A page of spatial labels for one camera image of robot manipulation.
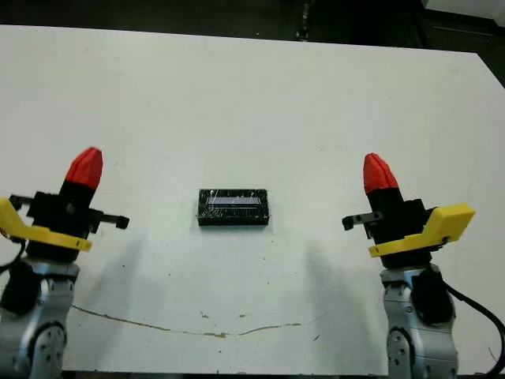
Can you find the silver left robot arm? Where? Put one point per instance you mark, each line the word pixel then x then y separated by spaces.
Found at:
pixel 51 335

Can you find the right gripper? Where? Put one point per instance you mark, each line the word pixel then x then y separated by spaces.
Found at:
pixel 402 233

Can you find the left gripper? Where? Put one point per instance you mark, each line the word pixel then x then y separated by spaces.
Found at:
pixel 55 225

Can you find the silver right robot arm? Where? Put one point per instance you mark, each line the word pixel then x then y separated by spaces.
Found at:
pixel 418 343

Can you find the black camera box lid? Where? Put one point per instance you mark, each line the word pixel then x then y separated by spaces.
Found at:
pixel 252 219

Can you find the dark metal stand base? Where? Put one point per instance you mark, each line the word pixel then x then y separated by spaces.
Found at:
pixel 303 27

